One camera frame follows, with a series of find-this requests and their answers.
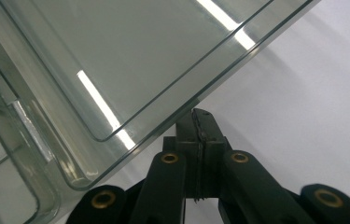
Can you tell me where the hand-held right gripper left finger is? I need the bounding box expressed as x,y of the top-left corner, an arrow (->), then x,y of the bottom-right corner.
129,108 -> 203,224

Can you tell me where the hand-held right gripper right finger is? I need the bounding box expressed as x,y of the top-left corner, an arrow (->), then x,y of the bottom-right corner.
198,108 -> 315,224

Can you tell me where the clear plastic compartment box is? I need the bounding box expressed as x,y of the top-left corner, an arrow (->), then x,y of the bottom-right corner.
0,0 -> 322,224

